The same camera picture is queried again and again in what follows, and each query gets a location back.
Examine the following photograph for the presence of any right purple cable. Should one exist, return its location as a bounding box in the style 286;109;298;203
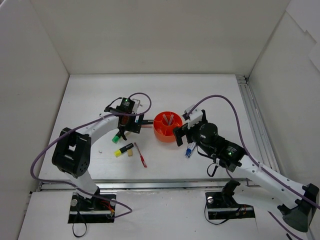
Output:
184;94;320;240

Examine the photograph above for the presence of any orange round compartment organizer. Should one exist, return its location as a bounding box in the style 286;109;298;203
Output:
153;111;183;143

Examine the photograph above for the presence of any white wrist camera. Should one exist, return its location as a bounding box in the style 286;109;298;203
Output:
131;98;142;114
182;104;203;129

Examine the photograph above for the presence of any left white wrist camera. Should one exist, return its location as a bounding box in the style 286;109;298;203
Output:
131;98;142;114

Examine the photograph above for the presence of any right aluminium rail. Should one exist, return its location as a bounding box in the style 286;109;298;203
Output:
235;74;281;173

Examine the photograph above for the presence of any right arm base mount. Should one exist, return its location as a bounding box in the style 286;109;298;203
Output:
203;180;256;226

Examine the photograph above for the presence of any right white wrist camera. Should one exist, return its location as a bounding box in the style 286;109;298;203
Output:
182;104;203;129

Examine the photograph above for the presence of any slim pink orange marker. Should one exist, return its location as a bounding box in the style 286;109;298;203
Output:
141;124;154;129

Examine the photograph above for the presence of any blue cap black highlighter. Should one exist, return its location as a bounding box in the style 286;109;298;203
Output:
141;119;154;125

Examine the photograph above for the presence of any clear bottle blue cap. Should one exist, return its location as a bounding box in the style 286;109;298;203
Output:
185;142;197;158

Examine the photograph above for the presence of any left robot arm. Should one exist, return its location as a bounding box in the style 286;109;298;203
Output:
51;96;144;210

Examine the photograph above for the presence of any red gel pen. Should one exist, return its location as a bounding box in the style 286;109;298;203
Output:
134;142;148;168

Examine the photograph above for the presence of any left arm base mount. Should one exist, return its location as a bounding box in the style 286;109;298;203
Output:
67;193;116;239

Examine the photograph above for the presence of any beige eraser block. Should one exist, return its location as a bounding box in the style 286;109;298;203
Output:
127;149;133;157

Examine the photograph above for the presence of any aluminium rail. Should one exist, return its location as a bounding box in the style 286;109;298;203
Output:
38;178;253;191
235;74;281;173

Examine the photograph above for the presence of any front aluminium rail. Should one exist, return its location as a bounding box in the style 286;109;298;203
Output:
38;178;253;191

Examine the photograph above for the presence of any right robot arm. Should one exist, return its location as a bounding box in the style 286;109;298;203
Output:
173;108;320;233

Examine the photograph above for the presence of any yellow cap black highlighter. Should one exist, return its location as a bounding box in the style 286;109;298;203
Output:
114;143;134;158

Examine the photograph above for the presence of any clear green pen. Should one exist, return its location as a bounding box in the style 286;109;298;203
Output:
162;114;169;125

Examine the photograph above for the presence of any green cap black highlighter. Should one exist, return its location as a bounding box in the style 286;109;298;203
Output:
111;133;122;144

